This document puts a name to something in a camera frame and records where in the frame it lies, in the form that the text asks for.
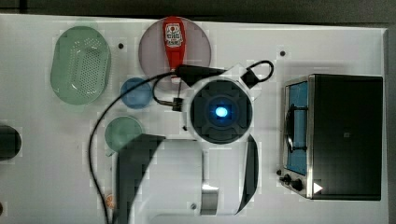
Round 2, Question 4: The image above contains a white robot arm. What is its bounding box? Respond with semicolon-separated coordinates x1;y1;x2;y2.
114;77;259;224

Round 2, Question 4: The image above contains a green mug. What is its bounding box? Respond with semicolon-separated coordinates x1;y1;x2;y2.
105;116;144;157

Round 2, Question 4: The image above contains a blue cup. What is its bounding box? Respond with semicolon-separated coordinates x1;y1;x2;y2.
120;77;152;109

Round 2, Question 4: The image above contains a grey round plate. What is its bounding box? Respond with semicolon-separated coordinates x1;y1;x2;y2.
138;18;211;77

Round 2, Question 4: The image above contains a red ketchup bottle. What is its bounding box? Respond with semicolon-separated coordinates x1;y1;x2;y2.
163;16;186;72

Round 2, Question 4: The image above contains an orange slice toy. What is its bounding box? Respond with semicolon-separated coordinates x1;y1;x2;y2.
105;193;116;209

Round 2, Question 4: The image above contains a green perforated colander basket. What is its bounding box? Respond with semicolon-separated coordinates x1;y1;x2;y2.
50;26;111;105

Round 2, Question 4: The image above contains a black toaster oven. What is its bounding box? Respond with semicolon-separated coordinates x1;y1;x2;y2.
277;74;383;201

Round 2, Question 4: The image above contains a black cylinder cup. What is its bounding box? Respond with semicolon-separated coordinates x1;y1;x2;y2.
0;125;21;161

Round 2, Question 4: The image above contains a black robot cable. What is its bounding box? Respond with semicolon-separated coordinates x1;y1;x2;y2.
88;60;276;224

